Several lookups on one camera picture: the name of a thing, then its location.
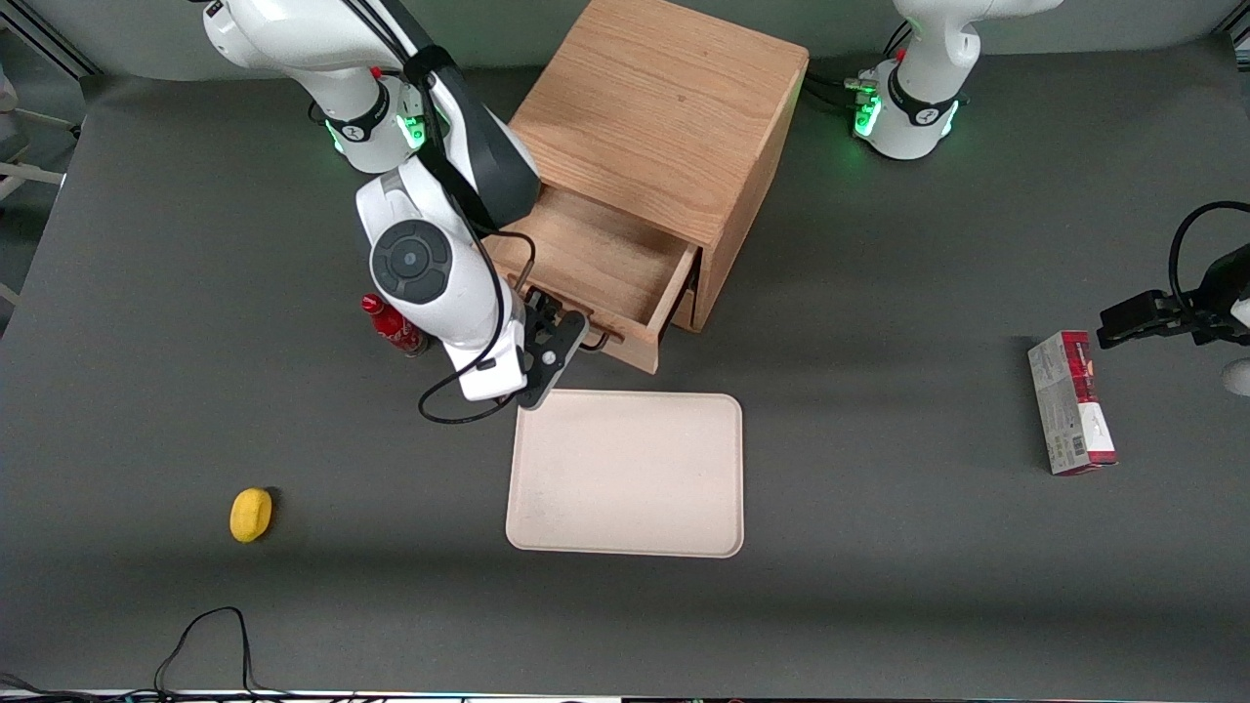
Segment yellow lemon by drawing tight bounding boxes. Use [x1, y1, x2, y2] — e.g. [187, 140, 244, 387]
[229, 487, 274, 544]

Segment red and grey carton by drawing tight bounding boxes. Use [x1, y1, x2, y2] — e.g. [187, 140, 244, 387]
[1027, 330, 1119, 476]

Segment oak wooden drawer cabinet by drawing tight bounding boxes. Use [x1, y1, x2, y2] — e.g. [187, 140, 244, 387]
[508, 0, 811, 335]

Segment white metal frame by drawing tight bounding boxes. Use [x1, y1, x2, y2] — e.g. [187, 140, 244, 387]
[0, 161, 64, 201]

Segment beige rectangular tray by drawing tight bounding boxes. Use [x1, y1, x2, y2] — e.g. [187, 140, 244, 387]
[505, 389, 745, 559]

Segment red cola bottle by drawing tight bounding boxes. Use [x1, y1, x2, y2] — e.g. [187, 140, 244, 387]
[360, 292, 431, 358]

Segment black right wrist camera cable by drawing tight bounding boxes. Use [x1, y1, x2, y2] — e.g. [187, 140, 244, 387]
[418, 231, 538, 427]

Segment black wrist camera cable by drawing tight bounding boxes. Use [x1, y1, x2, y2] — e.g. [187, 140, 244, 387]
[1169, 201, 1250, 315]
[418, 231, 538, 427]

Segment black left arm base cables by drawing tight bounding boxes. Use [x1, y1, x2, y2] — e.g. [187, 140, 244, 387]
[801, 24, 914, 116]

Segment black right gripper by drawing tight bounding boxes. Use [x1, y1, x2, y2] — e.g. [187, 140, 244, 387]
[527, 291, 577, 338]

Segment black left wrist camera cable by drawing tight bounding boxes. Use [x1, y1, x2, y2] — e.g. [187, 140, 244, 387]
[1169, 201, 1250, 315]

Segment wooden cabinet drawer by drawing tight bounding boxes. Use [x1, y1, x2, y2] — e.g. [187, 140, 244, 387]
[669, 278, 702, 333]
[485, 186, 700, 376]

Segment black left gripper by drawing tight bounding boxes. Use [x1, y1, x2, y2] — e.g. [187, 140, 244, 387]
[1097, 289, 1250, 350]

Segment black cable on table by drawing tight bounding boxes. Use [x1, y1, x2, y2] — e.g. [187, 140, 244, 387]
[154, 606, 294, 700]

